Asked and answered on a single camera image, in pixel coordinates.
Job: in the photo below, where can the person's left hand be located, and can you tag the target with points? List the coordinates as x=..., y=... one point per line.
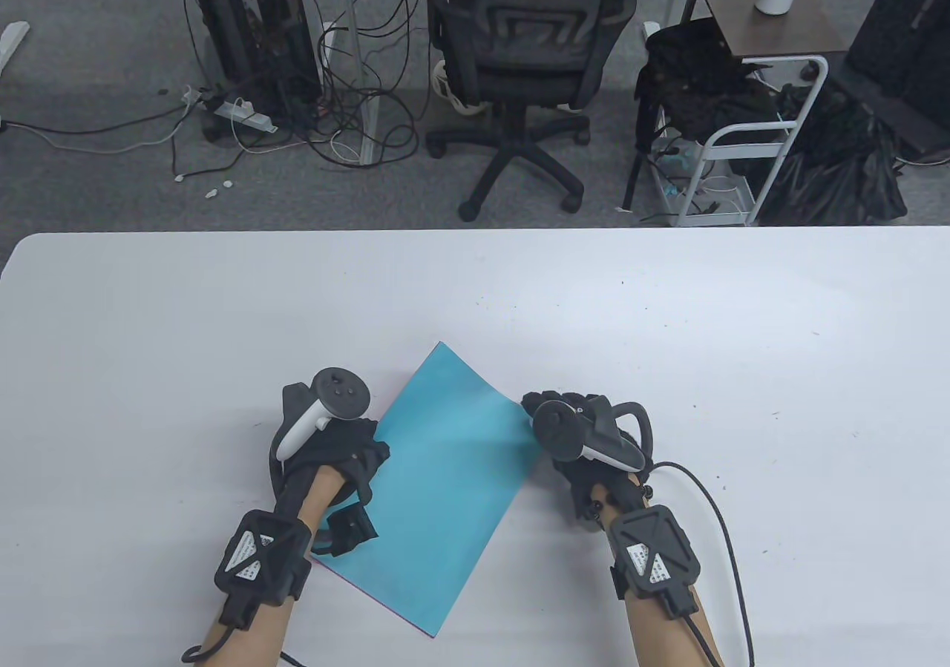
x=349, y=452

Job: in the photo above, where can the person's right hand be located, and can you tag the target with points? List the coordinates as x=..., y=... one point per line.
x=601, y=493

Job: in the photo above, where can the cyan paper document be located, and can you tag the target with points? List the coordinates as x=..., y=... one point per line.
x=438, y=489

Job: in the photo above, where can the person's right forearm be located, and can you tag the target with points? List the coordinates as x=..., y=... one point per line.
x=653, y=637

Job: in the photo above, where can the person's left forearm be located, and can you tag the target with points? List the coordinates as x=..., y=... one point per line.
x=249, y=641

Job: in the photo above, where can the white and black controller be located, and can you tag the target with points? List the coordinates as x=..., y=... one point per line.
x=557, y=429
x=340, y=392

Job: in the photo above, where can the black wrist tracker box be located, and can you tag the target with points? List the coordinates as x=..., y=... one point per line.
x=653, y=556
x=263, y=559

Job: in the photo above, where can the white power strip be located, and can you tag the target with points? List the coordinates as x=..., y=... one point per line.
x=245, y=114

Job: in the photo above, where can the black plastic bag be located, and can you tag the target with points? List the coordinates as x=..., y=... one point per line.
x=839, y=170

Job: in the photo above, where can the black backpack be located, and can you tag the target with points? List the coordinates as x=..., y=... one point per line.
x=690, y=81

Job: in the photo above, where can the white metal desk leg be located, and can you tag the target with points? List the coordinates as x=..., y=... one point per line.
x=354, y=29

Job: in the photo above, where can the black computer tower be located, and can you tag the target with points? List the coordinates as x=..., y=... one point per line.
x=252, y=29

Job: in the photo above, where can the black mesh office chair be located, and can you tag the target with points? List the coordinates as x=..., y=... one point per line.
x=527, y=36

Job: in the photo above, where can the white cart with brown top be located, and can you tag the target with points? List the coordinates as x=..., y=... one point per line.
x=772, y=29

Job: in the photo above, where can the white desk foot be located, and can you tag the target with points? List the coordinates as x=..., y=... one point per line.
x=11, y=40

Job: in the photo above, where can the black equipment case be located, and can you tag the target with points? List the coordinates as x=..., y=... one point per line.
x=905, y=29

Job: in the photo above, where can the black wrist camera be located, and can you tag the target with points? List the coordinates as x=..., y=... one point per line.
x=349, y=530

